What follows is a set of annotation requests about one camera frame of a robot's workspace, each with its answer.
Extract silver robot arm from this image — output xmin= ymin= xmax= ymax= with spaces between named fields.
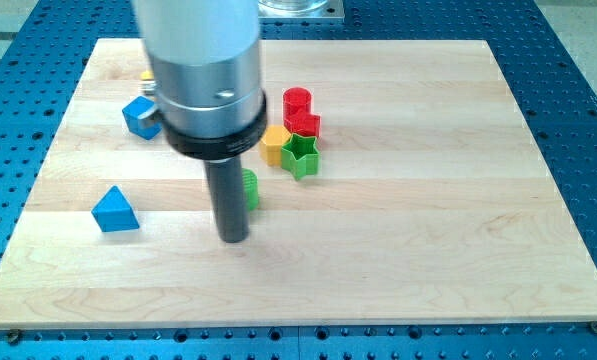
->
xmin=131 ymin=0 xmax=267 ymax=161

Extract yellow hexagon block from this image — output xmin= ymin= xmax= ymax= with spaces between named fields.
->
xmin=259 ymin=125 xmax=291 ymax=167

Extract blue triangle block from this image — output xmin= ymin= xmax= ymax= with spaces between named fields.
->
xmin=91 ymin=186 xmax=140 ymax=232

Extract green star block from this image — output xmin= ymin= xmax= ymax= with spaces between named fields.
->
xmin=281 ymin=133 xmax=320 ymax=180

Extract green cylinder block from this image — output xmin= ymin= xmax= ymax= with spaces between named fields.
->
xmin=242 ymin=168 xmax=259 ymax=211

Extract red angular block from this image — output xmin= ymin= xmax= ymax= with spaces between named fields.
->
xmin=284 ymin=111 xmax=321 ymax=137

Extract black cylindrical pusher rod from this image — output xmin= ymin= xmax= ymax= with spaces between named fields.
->
xmin=204 ymin=156 xmax=249 ymax=243

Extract red cylinder block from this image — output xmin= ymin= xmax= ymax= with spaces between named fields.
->
xmin=283 ymin=87 xmax=312 ymax=118

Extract light wooden board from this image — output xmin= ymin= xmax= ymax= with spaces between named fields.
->
xmin=0 ymin=39 xmax=597 ymax=330

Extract blue cube block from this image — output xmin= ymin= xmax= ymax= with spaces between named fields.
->
xmin=122 ymin=96 xmax=161 ymax=140

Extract small yellow block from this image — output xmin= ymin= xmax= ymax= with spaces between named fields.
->
xmin=140 ymin=70 xmax=154 ymax=81

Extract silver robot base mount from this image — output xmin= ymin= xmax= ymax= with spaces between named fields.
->
xmin=258 ymin=0 xmax=345 ymax=21

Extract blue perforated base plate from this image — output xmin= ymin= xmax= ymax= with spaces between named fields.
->
xmin=0 ymin=0 xmax=597 ymax=359

